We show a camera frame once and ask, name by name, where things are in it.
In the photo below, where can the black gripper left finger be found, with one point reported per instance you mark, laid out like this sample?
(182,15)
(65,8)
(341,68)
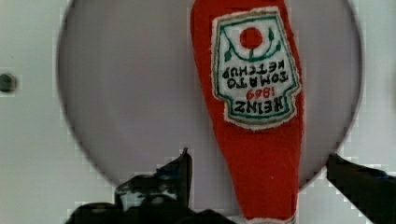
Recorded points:
(160,198)

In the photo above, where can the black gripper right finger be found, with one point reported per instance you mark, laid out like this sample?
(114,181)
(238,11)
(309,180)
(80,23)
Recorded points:
(371,190)

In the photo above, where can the red felt ketchup bottle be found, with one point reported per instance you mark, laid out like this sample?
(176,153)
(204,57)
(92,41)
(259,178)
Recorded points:
(251,78)

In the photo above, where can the dark table screw hole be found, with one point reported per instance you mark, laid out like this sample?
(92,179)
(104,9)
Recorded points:
(8,83)

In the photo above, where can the lilac round plate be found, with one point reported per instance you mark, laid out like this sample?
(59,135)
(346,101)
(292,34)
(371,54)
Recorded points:
(132,98)

